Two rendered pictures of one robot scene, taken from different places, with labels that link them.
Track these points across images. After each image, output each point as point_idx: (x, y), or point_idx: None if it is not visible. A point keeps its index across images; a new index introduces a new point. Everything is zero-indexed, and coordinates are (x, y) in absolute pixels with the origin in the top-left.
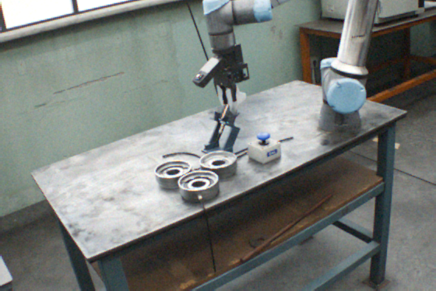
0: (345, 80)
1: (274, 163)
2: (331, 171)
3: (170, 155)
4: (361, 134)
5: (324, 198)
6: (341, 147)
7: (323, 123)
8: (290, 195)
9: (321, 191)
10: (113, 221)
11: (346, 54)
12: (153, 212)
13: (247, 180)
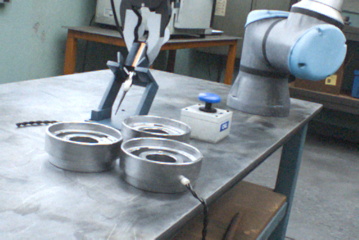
0: (329, 26)
1: (231, 144)
2: None
3: (29, 124)
4: (303, 120)
5: (238, 218)
6: (293, 133)
7: (247, 102)
8: None
9: (220, 212)
10: (4, 237)
11: None
12: (97, 214)
13: (218, 162)
